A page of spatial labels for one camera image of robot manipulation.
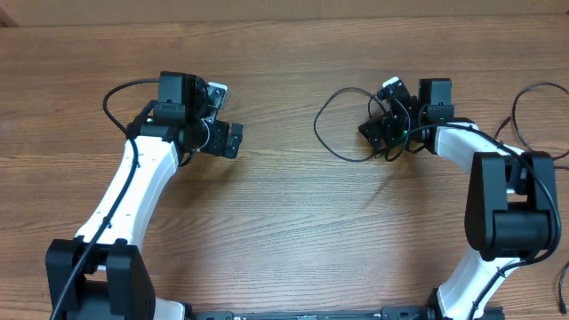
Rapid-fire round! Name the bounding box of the black usb cable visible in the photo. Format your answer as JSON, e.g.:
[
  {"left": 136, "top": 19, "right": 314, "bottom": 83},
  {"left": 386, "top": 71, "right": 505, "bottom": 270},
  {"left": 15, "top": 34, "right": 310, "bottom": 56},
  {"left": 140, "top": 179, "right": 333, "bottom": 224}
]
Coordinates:
[
  {"left": 493, "top": 81, "right": 569, "bottom": 172},
  {"left": 313, "top": 86, "right": 388, "bottom": 164}
]

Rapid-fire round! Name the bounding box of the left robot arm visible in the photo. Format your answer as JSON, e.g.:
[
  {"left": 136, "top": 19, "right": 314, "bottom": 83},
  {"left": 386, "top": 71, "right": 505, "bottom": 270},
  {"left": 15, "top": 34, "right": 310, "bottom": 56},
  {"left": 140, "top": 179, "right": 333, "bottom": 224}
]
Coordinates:
[{"left": 45, "top": 71, "right": 244, "bottom": 319}]

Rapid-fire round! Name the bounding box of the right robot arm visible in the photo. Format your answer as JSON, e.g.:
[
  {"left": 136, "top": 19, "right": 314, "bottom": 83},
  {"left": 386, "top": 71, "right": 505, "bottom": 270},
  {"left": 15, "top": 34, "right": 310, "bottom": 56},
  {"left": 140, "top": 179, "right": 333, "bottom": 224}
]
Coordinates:
[{"left": 358, "top": 77, "right": 561, "bottom": 319}]

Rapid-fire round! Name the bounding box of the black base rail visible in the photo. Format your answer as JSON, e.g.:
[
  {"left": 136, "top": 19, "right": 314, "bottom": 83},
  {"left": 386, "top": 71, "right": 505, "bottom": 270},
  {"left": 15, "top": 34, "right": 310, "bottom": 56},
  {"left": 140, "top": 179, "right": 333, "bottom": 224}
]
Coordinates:
[{"left": 188, "top": 306, "right": 437, "bottom": 320}]

